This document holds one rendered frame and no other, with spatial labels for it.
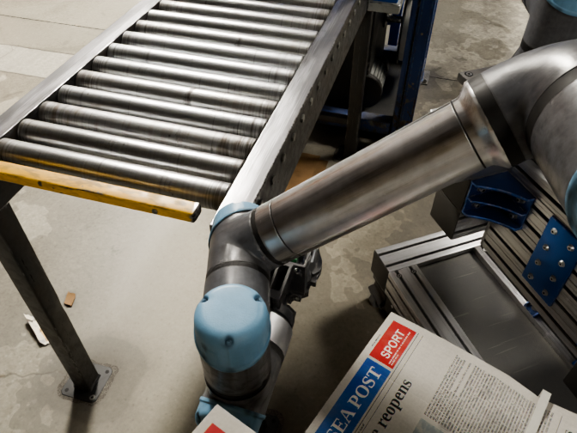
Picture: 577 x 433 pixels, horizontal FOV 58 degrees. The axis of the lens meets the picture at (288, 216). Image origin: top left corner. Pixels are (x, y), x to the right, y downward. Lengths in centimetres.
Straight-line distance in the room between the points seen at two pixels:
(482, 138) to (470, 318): 100
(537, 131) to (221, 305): 32
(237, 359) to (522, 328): 108
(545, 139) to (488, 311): 107
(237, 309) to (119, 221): 153
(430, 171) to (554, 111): 13
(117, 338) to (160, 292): 20
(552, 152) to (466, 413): 30
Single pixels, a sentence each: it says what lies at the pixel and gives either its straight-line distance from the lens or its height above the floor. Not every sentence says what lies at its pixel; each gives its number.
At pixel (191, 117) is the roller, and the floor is 79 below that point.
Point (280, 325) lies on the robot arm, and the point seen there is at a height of 81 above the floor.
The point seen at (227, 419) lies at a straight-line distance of 33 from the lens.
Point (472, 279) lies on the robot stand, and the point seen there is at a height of 21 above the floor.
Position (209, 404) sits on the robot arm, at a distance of 61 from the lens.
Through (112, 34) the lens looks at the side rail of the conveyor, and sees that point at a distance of 138.
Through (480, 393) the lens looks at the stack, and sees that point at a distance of 63.
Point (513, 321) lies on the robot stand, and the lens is 151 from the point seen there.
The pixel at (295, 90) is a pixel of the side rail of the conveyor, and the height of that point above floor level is 80.
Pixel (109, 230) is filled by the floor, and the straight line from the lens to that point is 199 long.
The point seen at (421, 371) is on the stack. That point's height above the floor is 83.
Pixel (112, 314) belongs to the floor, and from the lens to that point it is 174.
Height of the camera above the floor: 136
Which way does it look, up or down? 45 degrees down
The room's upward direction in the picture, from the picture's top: straight up
